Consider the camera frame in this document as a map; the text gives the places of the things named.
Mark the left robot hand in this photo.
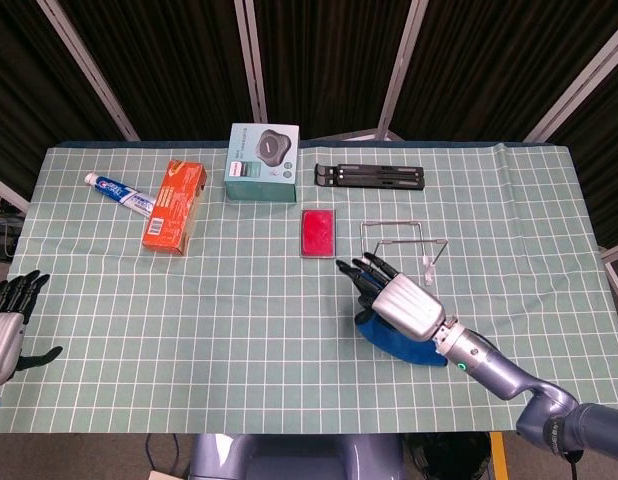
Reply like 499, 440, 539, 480
0, 269, 64, 386

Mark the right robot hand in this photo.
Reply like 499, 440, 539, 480
336, 252, 448, 341

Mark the grey and blue towel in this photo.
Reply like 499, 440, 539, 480
355, 309, 449, 369

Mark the red ink pad case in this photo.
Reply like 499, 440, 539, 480
299, 208, 337, 260

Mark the black folding stand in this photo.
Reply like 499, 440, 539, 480
313, 162, 426, 191

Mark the white metal bar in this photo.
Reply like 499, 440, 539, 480
0, 172, 31, 215

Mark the black bag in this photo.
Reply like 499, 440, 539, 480
403, 432, 492, 480

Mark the green checkered tablecloth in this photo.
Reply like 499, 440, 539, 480
0, 142, 618, 435

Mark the yellow strip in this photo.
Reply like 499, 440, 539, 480
490, 432, 505, 480

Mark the blue white toothpaste tube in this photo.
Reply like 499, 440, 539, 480
84, 172, 157, 218

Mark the purple grey robot torso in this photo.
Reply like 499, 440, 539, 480
188, 432, 405, 480

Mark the teal speaker box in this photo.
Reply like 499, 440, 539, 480
223, 122, 301, 204

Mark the orange carton box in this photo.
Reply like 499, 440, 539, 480
141, 159, 208, 257

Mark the black pleated curtain panel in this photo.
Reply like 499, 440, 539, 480
251, 0, 415, 142
58, 0, 255, 142
0, 0, 128, 201
391, 0, 618, 142
546, 44, 618, 249

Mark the metal wire rack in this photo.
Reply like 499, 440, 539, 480
359, 219, 449, 287

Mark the blue floor cable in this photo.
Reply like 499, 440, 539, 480
145, 433, 183, 476

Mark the white metal frame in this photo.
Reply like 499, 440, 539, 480
601, 244, 618, 307

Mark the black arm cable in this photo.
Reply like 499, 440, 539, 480
563, 449, 584, 480

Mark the white partition frame post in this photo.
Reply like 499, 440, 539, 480
376, 0, 430, 142
36, 0, 141, 142
522, 29, 618, 142
232, 0, 269, 124

